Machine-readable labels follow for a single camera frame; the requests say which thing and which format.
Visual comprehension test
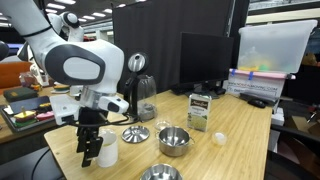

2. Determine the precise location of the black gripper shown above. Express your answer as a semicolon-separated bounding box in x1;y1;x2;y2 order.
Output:
76;107;108;168

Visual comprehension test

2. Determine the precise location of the white ceramic mug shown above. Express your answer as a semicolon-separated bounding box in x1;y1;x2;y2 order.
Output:
95;128;119;169

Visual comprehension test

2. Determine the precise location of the small silver frying pan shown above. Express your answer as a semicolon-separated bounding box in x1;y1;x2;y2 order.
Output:
139;163;184;180

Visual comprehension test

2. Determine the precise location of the yellow red toy stack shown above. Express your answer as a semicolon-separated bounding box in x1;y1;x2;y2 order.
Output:
13;106;38;128

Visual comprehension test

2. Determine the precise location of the black armrest office chair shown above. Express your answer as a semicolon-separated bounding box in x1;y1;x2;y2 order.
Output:
266;123;320;180

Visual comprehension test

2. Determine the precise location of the orange desk divider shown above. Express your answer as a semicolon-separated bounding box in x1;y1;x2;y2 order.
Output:
0;61;33;89

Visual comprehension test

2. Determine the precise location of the white printed cardboard box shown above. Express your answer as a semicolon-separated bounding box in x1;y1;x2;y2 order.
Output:
227;75;287;101

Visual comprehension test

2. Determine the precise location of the silver pot lid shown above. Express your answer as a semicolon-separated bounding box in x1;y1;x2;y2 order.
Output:
121;125;151;144

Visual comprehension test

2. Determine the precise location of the dark green case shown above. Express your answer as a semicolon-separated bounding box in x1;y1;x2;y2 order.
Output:
3;86;39;103

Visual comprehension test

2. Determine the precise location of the clear glass lid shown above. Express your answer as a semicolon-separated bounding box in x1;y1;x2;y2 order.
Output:
153;119;172;132

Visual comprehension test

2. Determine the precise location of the black keyboard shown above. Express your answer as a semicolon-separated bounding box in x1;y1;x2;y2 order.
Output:
239;92;279;104

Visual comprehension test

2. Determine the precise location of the pink lid with blue tape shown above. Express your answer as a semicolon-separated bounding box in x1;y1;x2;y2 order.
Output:
229;68;297;81

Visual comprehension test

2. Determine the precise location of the small stainless steel pot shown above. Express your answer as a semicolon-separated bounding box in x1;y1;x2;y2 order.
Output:
155;126;195;158

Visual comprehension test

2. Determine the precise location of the clear plastic storage bin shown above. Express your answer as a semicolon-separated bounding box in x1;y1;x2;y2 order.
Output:
237;19;318;74

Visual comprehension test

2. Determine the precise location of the black fabric partition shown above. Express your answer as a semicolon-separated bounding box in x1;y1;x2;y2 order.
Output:
112;0;249;94

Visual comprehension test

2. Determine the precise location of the black tray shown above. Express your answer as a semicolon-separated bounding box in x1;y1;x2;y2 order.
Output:
0;95;57;133

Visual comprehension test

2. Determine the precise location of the black computer monitor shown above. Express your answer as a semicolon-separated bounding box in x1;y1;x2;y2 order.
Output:
171;31;235;98

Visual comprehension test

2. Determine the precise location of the small translucent white bowl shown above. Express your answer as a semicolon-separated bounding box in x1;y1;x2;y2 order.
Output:
211;131;228;146

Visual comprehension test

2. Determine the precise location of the white green food box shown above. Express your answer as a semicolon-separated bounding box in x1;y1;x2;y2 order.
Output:
186;93;212;133

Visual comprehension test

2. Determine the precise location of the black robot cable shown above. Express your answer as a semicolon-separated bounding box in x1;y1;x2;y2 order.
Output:
66;112;141;129

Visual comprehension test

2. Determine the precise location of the pink toy block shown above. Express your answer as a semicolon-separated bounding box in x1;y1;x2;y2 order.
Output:
35;111;55;122

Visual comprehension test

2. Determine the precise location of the black computer mouse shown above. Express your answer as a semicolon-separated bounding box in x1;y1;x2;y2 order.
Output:
248;99;267;109

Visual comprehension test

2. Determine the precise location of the glass electric kettle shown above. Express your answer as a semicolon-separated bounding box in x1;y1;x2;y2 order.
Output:
123;52;158;123

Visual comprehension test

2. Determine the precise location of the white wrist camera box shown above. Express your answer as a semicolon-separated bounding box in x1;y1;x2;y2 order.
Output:
49;94;83;127

